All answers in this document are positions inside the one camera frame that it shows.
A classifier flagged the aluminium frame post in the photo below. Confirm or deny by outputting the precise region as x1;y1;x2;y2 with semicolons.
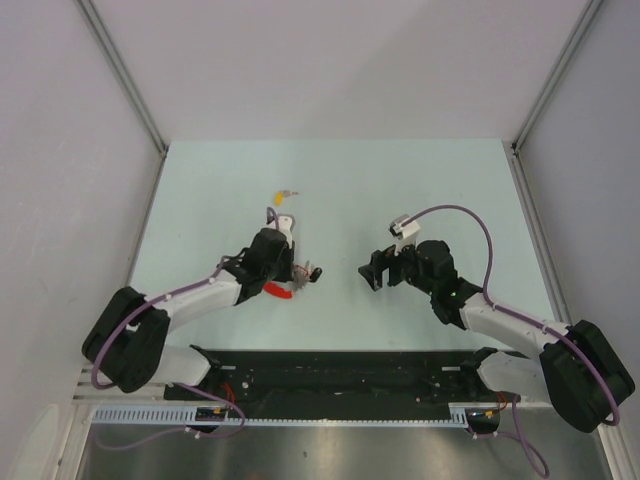
74;0;168;159
509;0;608;154

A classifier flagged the red handled metal key holder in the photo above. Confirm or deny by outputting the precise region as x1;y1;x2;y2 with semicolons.
263;270;311;300

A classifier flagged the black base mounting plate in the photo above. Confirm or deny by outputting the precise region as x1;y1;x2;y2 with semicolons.
164;349;501;406

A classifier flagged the left aluminium frame post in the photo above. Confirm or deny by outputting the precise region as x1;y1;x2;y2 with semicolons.
74;0;168;159

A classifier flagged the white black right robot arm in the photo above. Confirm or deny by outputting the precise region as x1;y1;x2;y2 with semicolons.
358;240;636;433

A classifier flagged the right aluminium frame post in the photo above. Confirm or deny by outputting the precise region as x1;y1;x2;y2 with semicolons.
509;0;608;154

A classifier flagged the grey slotted cable duct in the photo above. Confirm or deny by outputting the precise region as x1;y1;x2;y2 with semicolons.
92;405;486;428

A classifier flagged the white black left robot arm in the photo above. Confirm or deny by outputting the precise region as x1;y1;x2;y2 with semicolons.
81;222;295;400

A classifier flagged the key with yellow tag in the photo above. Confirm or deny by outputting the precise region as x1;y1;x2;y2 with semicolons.
273;190;299;207

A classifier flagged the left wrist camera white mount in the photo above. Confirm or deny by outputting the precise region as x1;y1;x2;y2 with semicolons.
266;206;296;248

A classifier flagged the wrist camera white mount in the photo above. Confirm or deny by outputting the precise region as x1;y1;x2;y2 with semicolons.
266;206;296;248
389;214;421;256

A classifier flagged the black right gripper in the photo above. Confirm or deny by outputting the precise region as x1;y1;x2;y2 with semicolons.
358;235;436;297

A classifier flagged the key with red tag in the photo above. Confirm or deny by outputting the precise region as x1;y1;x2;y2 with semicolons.
294;264;309;275

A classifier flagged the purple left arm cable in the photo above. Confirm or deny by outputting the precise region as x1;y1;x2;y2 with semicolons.
91;207;281;451

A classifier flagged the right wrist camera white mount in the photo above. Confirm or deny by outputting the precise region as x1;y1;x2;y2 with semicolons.
389;214;421;256

